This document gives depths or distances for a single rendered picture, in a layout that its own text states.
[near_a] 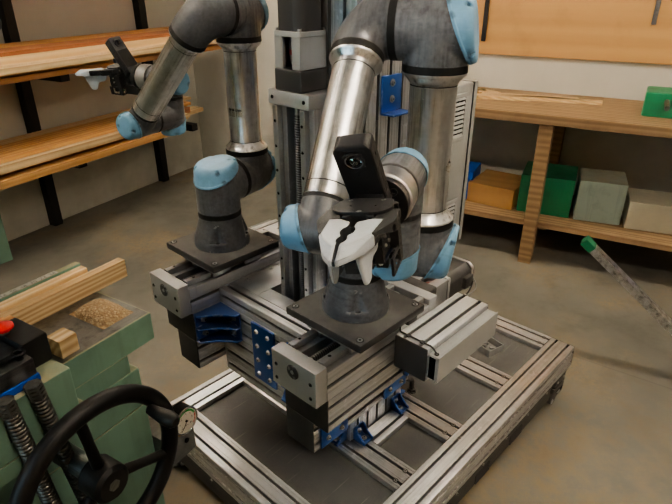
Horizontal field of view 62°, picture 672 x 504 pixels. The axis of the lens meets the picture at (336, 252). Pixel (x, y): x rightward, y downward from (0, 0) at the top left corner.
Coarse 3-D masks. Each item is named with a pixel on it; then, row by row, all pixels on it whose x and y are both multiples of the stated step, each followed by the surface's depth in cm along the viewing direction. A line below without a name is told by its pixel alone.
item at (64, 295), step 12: (108, 264) 118; (120, 264) 119; (84, 276) 113; (96, 276) 114; (108, 276) 117; (120, 276) 120; (60, 288) 109; (72, 288) 110; (84, 288) 113; (96, 288) 115; (36, 300) 105; (48, 300) 106; (60, 300) 108; (72, 300) 111; (12, 312) 101; (24, 312) 103; (36, 312) 105; (48, 312) 107
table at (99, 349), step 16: (80, 304) 111; (128, 304) 111; (48, 320) 106; (64, 320) 106; (80, 320) 106; (128, 320) 106; (144, 320) 108; (80, 336) 101; (96, 336) 101; (112, 336) 102; (128, 336) 105; (144, 336) 108; (80, 352) 97; (96, 352) 99; (112, 352) 102; (128, 352) 106; (80, 368) 97; (96, 368) 100; (80, 384) 98; (80, 400) 90; (16, 464) 80; (0, 480) 78
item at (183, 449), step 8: (152, 424) 120; (152, 432) 118; (160, 432) 118; (192, 432) 123; (160, 440) 116; (184, 440) 121; (192, 440) 123; (184, 448) 122; (192, 448) 124; (176, 456) 120; (184, 456) 122
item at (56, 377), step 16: (48, 368) 83; (64, 368) 83; (48, 384) 81; (64, 384) 84; (16, 400) 77; (64, 400) 84; (32, 416) 80; (0, 432) 76; (32, 432) 81; (0, 448) 77; (0, 464) 77
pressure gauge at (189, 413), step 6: (180, 402) 117; (174, 408) 115; (180, 408) 114; (186, 408) 114; (192, 408) 116; (180, 414) 113; (186, 414) 115; (192, 414) 117; (180, 420) 114; (192, 420) 117; (180, 426) 114; (186, 426) 116; (192, 426) 118; (180, 432) 115; (186, 432) 116
